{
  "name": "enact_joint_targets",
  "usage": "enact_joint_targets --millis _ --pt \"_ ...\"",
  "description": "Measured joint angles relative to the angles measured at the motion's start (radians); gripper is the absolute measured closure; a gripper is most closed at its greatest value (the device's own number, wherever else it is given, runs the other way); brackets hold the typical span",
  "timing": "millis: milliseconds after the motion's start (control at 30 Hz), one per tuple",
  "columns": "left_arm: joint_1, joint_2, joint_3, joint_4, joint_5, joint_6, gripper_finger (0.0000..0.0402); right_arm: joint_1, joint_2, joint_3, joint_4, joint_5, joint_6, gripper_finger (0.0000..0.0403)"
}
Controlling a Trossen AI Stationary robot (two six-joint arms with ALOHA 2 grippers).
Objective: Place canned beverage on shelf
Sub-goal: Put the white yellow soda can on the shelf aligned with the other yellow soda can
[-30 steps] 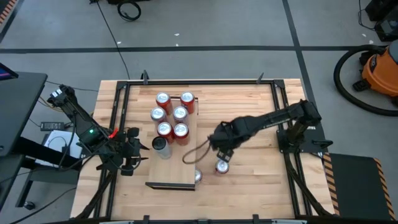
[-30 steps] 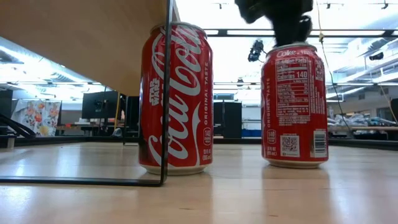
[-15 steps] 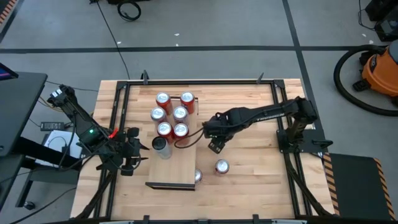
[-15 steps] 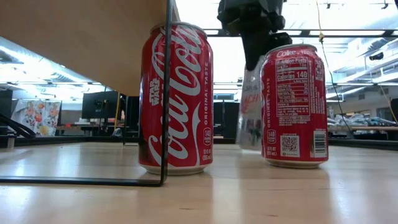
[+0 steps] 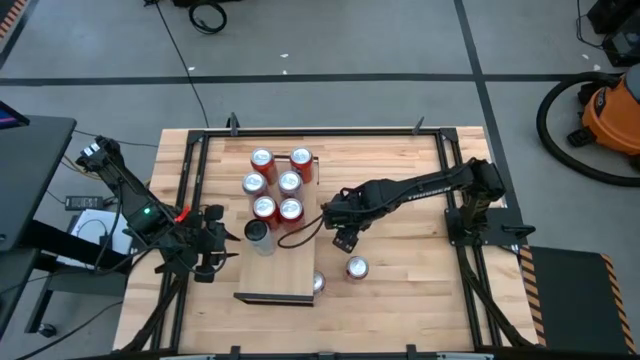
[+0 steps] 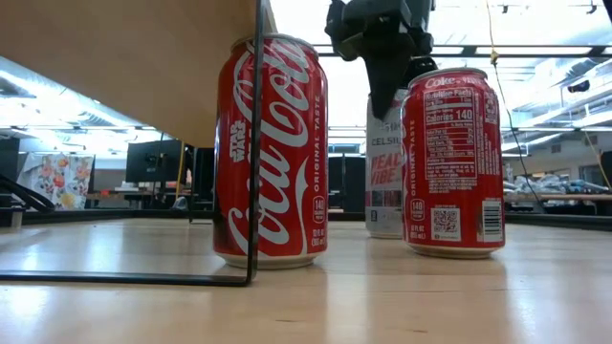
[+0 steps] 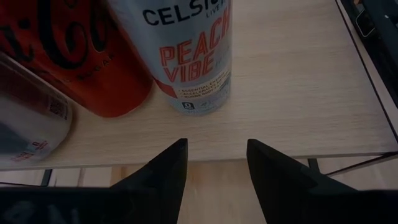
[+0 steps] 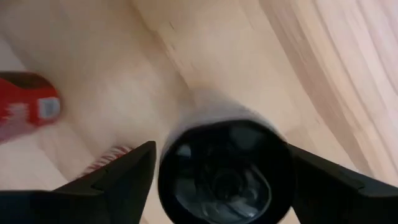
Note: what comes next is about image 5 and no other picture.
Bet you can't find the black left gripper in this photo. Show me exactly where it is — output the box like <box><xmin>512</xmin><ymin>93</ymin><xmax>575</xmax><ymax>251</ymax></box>
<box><xmin>191</xmin><ymin>203</ymin><xmax>243</xmax><ymax>285</ymax></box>

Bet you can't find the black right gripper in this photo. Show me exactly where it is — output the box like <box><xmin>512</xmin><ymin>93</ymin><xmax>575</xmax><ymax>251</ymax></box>
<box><xmin>320</xmin><ymin>188</ymin><xmax>374</xmax><ymax>255</ymax></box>

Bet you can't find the red Coca-Cola can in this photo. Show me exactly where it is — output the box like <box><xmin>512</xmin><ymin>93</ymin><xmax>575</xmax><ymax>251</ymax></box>
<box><xmin>278</xmin><ymin>197</ymin><xmax>307</xmax><ymax>233</ymax></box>
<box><xmin>251</xmin><ymin>194</ymin><xmax>281</xmax><ymax>232</ymax></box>
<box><xmin>344</xmin><ymin>255</ymin><xmax>372</xmax><ymax>282</ymax></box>

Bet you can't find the white Celsius energy can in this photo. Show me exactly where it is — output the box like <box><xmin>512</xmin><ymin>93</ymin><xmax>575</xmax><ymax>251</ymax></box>
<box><xmin>242</xmin><ymin>217</ymin><xmax>278</xmax><ymax>258</ymax></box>

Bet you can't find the silver Diet Coke can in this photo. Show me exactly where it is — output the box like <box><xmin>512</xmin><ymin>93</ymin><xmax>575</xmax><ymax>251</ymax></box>
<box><xmin>277</xmin><ymin>169</ymin><xmax>305</xmax><ymax>202</ymax></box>
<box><xmin>241</xmin><ymin>171</ymin><xmax>271</xmax><ymax>202</ymax></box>

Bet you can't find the orange Fanta can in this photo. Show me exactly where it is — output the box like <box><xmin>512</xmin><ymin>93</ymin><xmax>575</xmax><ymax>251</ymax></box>
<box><xmin>289</xmin><ymin>145</ymin><xmax>316</xmax><ymax>185</ymax></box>
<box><xmin>249</xmin><ymin>146</ymin><xmax>280</xmax><ymax>185</ymax></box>

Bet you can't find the black power adapter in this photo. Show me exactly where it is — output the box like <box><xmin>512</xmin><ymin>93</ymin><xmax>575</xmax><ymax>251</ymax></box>
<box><xmin>64</xmin><ymin>195</ymin><xmax>105</xmax><ymax>212</ymax></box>

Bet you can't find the black desk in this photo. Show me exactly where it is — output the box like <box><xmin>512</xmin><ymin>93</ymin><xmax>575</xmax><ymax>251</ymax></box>
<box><xmin>0</xmin><ymin>115</ymin><xmax>78</xmax><ymax>254</ymax></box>

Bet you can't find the orange shop vacuum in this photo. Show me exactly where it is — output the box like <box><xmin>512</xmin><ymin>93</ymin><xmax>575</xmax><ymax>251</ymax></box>
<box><xmin>567</xmin><ymin>63</ymin><xmax>640</xmax><ymax>172</ymax></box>
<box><xmin>535</xmin><ymin>70</ymin><xmax>640</xmax><ymax>189</ymax></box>

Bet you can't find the black hazard-striped floor mat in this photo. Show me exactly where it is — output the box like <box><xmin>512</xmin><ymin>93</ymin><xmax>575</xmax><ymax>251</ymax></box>
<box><xmin>0</xmin><ymin>0</ymin><xmax>32</xmax><ymax>69</ymax></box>
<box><xmin>517</xmin><ymin>244</ymin><xmax>640</xmax><ymax>357</ymax></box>

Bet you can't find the laptop screen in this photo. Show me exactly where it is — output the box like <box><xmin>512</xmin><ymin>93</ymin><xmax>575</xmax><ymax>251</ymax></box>
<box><xmin>0</xmin><ymin>99</ymin><xmax>31</xmax><ymax>131</ymax></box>

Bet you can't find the black equipment case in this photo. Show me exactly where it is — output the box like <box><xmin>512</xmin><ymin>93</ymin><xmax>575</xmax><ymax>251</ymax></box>
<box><xmin>585</xmin><ymin>0</ymin><xmax>640</xmax><ymax>69</ymax></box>

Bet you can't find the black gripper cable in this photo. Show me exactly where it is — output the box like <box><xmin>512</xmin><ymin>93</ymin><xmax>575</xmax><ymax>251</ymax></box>
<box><xmin>276</xmin><ymin>213</ymin><xmax>327</xmax><ymax>250</ymax></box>

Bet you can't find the wooden shelf black metal frame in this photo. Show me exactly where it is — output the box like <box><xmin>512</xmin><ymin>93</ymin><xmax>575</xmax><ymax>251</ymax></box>
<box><xmin>233</xmin><ymin>149</ymin><xmax>322</xmax><ymax>307</ymax></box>

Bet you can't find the black floor cable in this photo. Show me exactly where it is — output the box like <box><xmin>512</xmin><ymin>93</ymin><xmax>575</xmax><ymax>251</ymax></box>
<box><xmin>143</xmin><ymin>0</ymin><xmax>211</xmax><ymax>129</ymax></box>
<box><xmin>73</xmin><ymin>129</ymin><xmax>160</xmax><ymax>150</ymax></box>
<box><xmin>12</xmin><ymin>299</ymin><xmax>125</xmax><ymax>360</ymax></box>

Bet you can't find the black desk leg frame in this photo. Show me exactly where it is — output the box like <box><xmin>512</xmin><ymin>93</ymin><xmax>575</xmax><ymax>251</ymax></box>
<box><xmin>0</xmin><ymin>218</ymin><xmax>134</xmax><ymax>335</ymax></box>

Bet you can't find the coiled black cable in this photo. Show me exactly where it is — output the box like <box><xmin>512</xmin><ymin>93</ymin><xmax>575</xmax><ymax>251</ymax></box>
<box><xmin>187</xmin><ymin>0</ymin><xmax>229</xmax><ymax>36</ymax></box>

